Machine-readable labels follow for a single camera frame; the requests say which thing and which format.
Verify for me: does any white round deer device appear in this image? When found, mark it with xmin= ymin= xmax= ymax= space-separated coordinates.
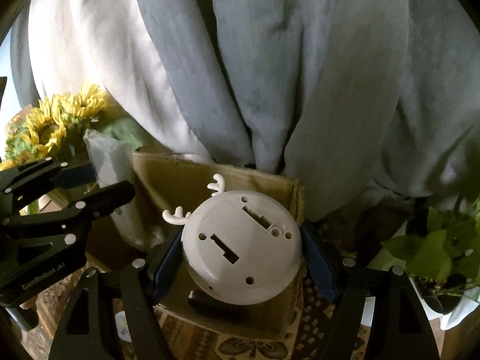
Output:
xmin=163 ymin=173 xmax=302 ymax=306

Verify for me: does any small round white tin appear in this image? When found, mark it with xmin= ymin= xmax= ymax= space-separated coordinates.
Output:
xmin=115 ymin=311 xmax=132 ymax=343

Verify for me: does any green plant white pot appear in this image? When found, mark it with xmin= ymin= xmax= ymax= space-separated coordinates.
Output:
xmin=369 ymin=196 xmax=479 ymax=331

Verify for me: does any sunflower bouquet in vase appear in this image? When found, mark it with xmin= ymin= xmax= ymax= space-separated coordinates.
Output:
xmin=1 ymin=85 xmax=152 ymax=208

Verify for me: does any patterned table runner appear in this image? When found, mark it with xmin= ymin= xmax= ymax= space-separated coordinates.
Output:
xmin=20 ymin=268 xmax=335 ymax=359

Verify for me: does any brown cardboard box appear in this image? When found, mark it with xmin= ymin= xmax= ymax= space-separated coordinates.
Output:
xmin=133 ymin=153 xmax=304 ymax=340

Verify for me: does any pink sheer curtain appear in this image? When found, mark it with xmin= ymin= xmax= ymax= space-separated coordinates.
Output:
xmin=28 ymin=0 xmax=211 ymax=161

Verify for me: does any grey curtain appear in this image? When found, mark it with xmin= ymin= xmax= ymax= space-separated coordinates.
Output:
xmin=1 ymin=0 xmax=479 ymax=220

